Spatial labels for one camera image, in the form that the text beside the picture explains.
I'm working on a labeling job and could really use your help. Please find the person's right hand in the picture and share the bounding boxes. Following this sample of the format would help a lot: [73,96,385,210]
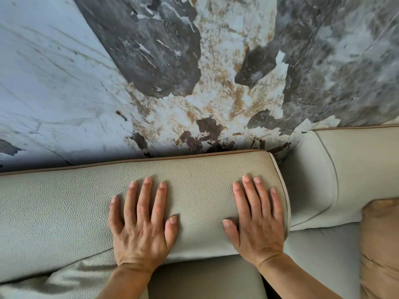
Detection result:
[222,174,286,268]

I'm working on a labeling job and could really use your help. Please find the person's left hand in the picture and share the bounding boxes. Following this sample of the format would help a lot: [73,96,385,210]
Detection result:
[108,177,179,274]

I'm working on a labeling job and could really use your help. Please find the person's left forearm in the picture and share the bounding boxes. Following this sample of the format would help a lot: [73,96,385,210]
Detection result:
[97,264,155,299]

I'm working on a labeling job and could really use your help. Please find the person's right forearm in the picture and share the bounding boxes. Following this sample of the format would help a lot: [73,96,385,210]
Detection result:
[256,253,343,299]

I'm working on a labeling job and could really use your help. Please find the long beige leather back cushion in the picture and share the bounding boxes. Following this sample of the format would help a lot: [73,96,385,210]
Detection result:
[0,149,292,284]

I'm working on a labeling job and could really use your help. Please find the short beige leather back cushion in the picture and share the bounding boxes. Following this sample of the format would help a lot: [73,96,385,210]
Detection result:
[281,124,399,231]

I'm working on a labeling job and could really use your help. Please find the grey patterned throw pillow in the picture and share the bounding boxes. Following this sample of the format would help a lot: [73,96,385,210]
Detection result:
[0,248,149,299]

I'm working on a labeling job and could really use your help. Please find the tan throw pillow with zipper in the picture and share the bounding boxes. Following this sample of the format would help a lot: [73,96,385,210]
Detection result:
[359,197,399,299]

